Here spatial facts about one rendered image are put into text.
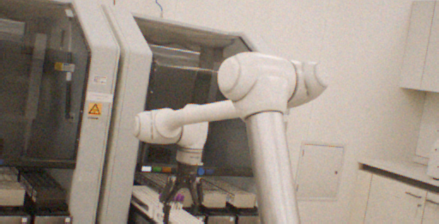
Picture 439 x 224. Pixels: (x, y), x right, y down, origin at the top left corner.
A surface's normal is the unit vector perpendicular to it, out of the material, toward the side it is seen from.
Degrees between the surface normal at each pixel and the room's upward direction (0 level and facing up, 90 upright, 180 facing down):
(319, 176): 90
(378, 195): 90
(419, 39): 90
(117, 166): 90
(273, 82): 69
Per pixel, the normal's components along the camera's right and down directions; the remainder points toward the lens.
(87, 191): 0.51, 0.12
